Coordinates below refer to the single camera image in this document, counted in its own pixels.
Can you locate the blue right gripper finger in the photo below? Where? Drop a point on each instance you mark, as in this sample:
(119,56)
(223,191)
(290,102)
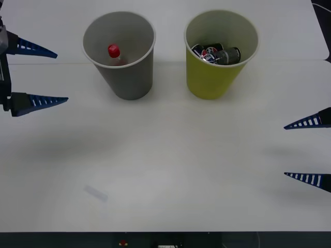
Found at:
(324,180)
(324,118)

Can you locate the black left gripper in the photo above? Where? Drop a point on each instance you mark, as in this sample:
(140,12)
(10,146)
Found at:
(4,82)

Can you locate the clear bottle with red cap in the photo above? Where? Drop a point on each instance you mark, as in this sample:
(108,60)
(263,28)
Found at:
(114,50)

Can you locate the grey plastic bin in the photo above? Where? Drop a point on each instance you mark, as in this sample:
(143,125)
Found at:
(129,82)

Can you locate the dark grey can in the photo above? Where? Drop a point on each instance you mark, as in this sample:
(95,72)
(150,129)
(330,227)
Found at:
(228,54)

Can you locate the yellow-green plastic bin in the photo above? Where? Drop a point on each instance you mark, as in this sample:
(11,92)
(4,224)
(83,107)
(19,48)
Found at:
(209,80)

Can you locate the black can red-blue print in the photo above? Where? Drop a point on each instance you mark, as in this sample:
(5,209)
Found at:
(212,50)
(196,49)

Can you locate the red round button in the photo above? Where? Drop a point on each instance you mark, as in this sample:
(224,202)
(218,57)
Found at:
(122,243)

